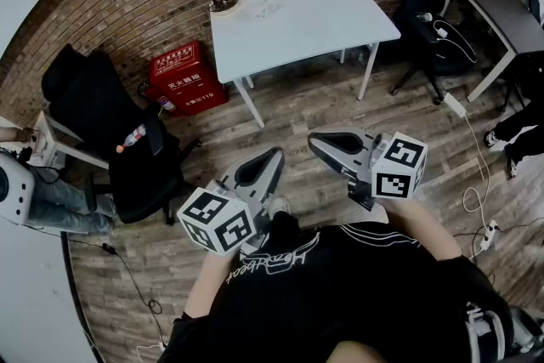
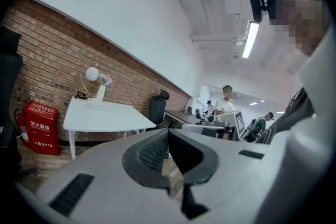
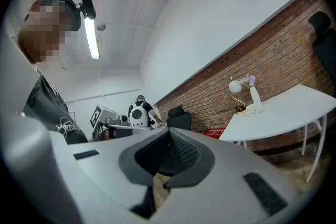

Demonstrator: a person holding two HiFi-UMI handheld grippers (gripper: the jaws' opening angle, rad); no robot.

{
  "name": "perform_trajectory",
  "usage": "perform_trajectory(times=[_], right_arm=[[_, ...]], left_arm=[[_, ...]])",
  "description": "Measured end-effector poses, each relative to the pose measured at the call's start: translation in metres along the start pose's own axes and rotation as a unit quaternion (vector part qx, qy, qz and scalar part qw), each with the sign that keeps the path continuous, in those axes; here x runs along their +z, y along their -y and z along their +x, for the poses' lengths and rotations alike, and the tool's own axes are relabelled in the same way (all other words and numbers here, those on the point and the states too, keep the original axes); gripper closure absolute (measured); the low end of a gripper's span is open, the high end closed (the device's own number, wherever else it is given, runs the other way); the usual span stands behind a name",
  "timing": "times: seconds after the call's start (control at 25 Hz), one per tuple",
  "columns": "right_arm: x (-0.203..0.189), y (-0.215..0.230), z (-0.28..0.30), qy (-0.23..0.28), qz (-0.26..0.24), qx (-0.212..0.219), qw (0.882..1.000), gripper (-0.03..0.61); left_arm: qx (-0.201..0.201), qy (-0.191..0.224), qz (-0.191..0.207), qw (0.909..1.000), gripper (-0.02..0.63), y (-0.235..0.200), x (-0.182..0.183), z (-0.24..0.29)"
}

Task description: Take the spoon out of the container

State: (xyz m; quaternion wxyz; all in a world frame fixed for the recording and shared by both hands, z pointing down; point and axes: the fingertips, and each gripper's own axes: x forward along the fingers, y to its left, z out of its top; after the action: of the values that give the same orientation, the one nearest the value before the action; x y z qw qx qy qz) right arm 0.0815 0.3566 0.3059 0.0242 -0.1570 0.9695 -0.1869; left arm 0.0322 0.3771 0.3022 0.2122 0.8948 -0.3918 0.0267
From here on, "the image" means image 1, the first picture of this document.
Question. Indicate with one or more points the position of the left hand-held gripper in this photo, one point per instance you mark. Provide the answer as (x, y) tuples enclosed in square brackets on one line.
[(214, 219)]

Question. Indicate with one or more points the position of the person's face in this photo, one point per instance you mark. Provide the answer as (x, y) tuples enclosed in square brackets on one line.
[(365, 353)]

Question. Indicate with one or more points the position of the grey worn waist pack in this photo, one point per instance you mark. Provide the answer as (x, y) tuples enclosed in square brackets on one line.
[(489, 327)]

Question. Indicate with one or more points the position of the grey desk with white legs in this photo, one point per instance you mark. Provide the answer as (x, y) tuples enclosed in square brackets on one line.
[(493, 8)]

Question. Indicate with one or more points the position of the person's white shoe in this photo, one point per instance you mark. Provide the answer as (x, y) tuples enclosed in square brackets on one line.
[(278, 206)]

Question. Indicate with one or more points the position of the white rounded device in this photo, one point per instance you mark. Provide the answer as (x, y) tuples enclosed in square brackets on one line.
[(15, 187)]

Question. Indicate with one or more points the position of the person's black printed T-shirt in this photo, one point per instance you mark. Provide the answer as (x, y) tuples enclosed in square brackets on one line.
[(348, 293)]

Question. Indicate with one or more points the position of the small white side table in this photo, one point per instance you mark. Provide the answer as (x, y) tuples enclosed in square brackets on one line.
[(55, 140)]

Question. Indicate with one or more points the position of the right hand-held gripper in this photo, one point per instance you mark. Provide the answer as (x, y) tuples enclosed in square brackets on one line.
[(399, 170)]

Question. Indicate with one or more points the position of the person's left forearm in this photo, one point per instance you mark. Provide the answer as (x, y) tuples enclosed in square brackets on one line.
[(208, 285)]

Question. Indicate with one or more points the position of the red fire equipment box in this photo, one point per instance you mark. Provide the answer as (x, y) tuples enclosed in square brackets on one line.
[(191, 76)]

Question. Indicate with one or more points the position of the red fire extinguisher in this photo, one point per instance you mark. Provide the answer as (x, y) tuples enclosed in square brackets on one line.
[(163, 100)]

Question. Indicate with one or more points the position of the white power strip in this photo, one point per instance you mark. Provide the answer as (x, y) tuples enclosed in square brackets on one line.
[(489, 234)]

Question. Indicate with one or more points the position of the plastic water bottle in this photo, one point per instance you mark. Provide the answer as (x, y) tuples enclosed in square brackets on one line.
[(132, 137)]

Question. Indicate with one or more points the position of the person's right forearm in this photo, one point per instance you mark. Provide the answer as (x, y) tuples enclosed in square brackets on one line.
[(425, 229)]

